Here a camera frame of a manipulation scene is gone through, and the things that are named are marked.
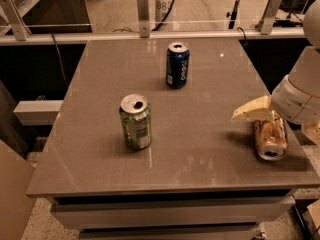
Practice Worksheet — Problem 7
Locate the horizontal aluminium rail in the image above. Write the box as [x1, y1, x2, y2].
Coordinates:
[0, 28, 304, 46]

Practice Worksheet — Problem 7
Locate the white cylinder with number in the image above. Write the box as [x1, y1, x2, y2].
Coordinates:
[154, 0, 175, 24]

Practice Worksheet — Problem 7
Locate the right metal bracket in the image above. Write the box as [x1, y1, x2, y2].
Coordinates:
[257, 0, 282, 35]

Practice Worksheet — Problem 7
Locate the black cable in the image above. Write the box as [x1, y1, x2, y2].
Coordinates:
[112, 0, 177, 34]

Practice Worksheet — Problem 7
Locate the green soda can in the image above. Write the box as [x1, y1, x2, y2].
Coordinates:
[119, 94, 151, 150]

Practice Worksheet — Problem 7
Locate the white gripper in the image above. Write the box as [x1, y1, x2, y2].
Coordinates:
[231, 75, 320, 146]

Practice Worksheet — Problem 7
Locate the left metal bracket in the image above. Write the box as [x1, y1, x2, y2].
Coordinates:
[0, 0, 30, 41]

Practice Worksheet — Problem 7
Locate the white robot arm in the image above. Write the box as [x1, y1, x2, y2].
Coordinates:
[231, 0, 320, 146]

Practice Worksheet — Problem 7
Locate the metal bracket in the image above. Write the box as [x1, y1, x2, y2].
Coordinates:
[0, 0, 30, 41]
[257, 0, 282, 35]
[136, 0, 151, 38]

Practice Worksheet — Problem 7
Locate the black stand with knob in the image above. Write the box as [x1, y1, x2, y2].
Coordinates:
[226, 0, 240, 29]

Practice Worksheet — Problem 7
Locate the white shelf block left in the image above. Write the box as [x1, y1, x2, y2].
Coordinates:
[13, 100, 63, 126]

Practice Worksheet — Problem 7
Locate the middle metal bracket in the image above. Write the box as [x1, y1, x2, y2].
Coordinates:
[136, 0, 151, 38]

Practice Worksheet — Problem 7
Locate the grey table with drawers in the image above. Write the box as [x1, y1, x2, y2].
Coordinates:
[27, 38, 319, 240]

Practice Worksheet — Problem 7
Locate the brown panel lower left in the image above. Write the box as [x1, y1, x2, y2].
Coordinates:
[0, 141, 35, 240]

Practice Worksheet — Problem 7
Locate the blue Pepsi can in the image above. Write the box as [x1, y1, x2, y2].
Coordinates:
[166, 42, 190, 89]

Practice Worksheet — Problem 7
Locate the orange soda can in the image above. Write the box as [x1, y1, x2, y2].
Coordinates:
[254, 112, 288, 161]

